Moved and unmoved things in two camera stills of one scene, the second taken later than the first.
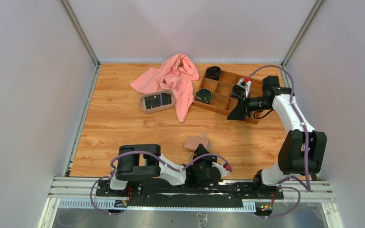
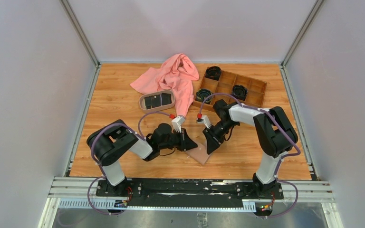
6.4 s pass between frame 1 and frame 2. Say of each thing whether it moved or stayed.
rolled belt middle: stayed
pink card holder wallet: moved
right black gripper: moved
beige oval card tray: stayed
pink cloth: stayed
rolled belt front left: stayed
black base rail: stayed
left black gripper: moved
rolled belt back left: stayed
